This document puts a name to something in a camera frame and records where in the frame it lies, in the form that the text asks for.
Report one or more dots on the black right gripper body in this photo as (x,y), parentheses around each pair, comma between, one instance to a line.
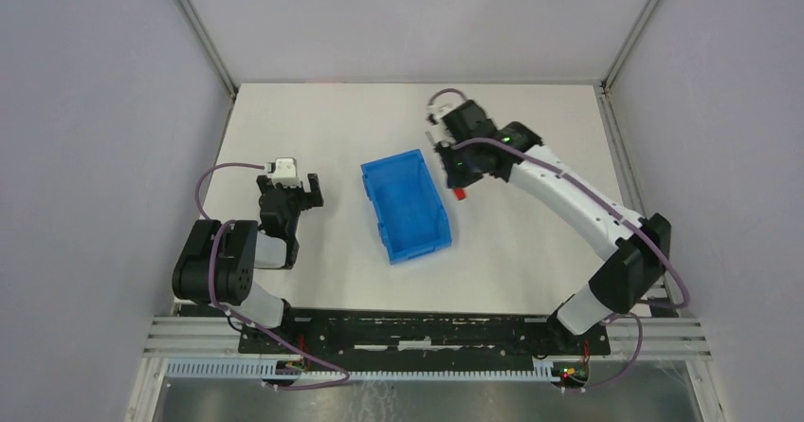
(455,172)

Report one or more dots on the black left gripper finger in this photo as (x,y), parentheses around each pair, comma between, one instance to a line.
(314,198)
(264,184)

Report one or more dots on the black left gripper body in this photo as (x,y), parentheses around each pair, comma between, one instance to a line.
(298,194)

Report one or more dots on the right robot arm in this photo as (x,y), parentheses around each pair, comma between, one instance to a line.
(634,249)

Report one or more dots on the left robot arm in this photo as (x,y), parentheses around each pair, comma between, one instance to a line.
(228,259)

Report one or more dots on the blue plastic bin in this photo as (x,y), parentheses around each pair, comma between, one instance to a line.
(412,220)

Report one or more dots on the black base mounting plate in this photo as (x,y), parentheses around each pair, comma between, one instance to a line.
(359,340)

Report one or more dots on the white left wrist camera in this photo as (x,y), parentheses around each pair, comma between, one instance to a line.
(283,172)

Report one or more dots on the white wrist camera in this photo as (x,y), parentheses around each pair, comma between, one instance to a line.
(436,130)
(283,172)

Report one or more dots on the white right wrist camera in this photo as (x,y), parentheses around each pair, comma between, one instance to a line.
(436,130)

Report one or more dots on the right aluminium corner post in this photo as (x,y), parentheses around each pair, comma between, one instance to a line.
(633,36)

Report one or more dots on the aluminium corner post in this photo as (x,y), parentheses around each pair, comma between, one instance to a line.
(633,36)
(212,54)

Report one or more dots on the white slotted cable duct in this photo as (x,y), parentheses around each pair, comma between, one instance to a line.
(269,369)

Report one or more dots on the left aluminium corner post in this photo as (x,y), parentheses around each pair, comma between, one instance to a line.
(212,54)

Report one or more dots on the right aluminium side rail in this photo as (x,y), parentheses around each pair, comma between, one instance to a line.
(664,291)

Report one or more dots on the aluminium front frame rails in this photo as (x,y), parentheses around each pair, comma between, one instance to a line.
(669,339)

